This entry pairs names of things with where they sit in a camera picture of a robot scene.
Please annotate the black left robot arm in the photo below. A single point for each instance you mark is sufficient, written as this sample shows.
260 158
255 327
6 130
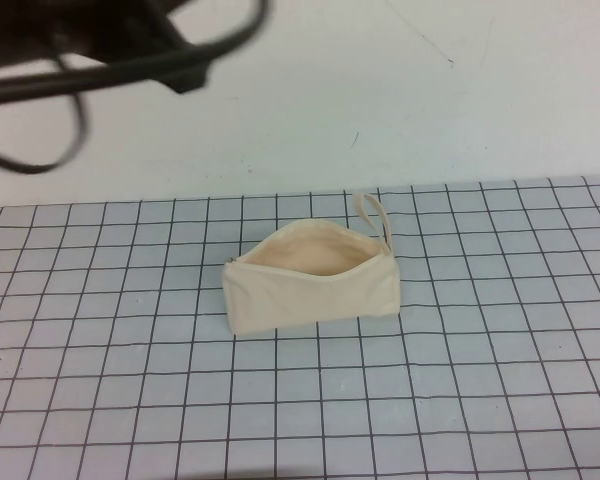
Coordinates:
130 35

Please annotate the blue grid tablecloth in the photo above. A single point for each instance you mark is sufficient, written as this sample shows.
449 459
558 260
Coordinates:
80 310

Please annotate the cream fabric pencil case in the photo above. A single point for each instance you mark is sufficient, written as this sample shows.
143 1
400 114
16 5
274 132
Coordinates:
300 305

